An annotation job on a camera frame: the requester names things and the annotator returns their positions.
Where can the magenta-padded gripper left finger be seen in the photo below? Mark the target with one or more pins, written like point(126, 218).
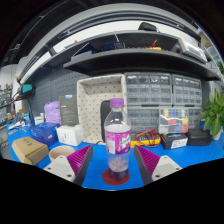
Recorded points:
point(63, 166)

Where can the black flat case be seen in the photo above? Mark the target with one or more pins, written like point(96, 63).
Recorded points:
point(199, 137)

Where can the flat round red coaster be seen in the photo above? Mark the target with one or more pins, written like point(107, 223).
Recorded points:
point(106, 179)

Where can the blue box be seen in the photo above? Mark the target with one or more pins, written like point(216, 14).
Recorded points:
point(43, 133)

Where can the black box with white label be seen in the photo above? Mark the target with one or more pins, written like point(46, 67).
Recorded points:
point(175, 141)

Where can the beige patterned mug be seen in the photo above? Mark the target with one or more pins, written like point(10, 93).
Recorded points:
point(61, 153)

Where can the small white box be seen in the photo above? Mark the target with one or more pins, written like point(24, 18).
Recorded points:
point(69, 135)

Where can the white dotted storage bin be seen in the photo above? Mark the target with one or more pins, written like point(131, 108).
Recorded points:
point(90, 110)

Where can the black rectangular speaker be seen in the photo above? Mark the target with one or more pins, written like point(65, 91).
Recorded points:
point(105, 123)

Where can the dark grey upright box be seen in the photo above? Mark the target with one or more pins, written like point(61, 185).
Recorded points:
point(68, 110)

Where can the green potted plant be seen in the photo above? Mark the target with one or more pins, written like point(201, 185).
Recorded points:
point(213, 116)

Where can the dark overhead shelf unit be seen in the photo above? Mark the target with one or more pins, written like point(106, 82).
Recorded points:
point(133, 61)

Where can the teal small device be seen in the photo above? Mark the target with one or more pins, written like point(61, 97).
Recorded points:
point(26, 88)

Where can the purple-capped clear drink bottle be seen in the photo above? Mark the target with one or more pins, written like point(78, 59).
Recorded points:
point(117, 140)

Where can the clear organizer with coloured parts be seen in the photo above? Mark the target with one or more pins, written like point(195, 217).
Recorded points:
point(173, 120)

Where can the purple plastic bag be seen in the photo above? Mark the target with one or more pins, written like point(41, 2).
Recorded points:
point(52, 112)

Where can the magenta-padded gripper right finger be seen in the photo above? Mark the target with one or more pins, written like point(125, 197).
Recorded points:
point(163, 166)

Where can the brown cardboard box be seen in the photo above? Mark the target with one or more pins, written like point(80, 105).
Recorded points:
point(30, 150)

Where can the yellow multimeter with leads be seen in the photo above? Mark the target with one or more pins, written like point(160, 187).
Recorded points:
point(145, 141)

